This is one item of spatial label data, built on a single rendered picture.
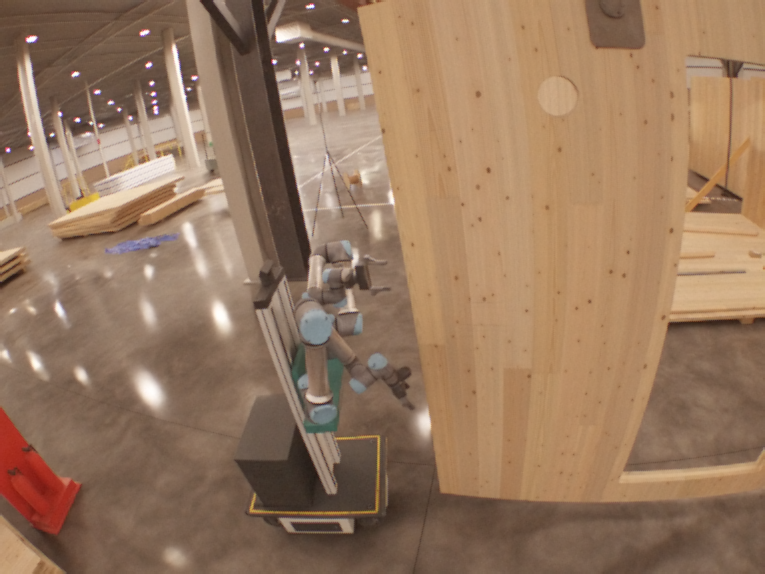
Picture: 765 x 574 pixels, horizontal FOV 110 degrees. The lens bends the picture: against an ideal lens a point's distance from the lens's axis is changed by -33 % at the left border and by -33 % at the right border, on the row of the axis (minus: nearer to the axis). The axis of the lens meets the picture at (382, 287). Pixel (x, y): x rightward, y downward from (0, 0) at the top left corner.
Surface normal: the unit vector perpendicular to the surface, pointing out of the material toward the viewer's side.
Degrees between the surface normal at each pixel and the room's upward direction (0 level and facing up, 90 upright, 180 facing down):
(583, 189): 90
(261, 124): 90
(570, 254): 90
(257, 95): 90
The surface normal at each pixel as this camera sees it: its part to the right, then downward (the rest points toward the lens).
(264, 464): -0.01, 0.47
